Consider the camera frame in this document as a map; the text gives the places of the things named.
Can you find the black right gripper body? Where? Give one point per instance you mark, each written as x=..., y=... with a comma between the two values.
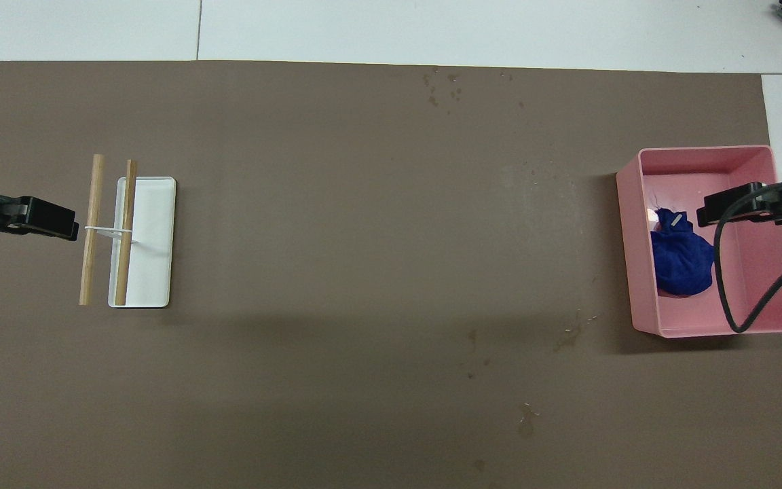
x=744, y=204

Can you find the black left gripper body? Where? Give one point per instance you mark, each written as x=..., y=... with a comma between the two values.
x=31, y=217

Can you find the blue towel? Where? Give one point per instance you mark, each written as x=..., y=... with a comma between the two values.
x=683, y=261

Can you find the pink plastic bin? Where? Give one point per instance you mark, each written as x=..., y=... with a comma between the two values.
x=757, y=285

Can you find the brown table mat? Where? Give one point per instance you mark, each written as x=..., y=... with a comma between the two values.
x=364, y=272

